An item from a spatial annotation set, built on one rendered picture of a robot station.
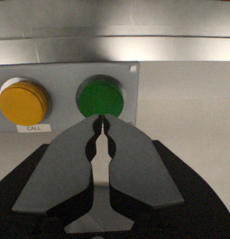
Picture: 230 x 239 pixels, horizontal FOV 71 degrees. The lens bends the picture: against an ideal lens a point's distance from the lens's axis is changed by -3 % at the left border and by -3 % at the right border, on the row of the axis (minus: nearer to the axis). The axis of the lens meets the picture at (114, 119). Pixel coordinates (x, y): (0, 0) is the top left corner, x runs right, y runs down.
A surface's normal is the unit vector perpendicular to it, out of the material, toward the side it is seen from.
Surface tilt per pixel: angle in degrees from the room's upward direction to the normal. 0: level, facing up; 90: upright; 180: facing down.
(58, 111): 0
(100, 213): 90
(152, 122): 0
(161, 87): 0
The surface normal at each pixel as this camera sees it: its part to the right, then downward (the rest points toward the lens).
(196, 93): 0.06, 0.49
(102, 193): 0.23, -0.85
